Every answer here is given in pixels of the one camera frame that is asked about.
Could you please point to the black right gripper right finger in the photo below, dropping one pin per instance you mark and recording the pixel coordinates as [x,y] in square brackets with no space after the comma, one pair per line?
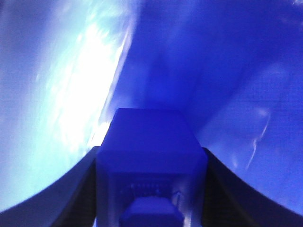
[231,202]

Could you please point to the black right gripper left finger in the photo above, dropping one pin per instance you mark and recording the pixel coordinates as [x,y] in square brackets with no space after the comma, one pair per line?
[68,202]

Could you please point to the blue plastic block part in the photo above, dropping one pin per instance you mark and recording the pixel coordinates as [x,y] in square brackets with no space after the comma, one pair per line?
[150,171]

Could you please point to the blue bin interior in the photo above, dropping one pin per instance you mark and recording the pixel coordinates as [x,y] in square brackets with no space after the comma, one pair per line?
[234,68]

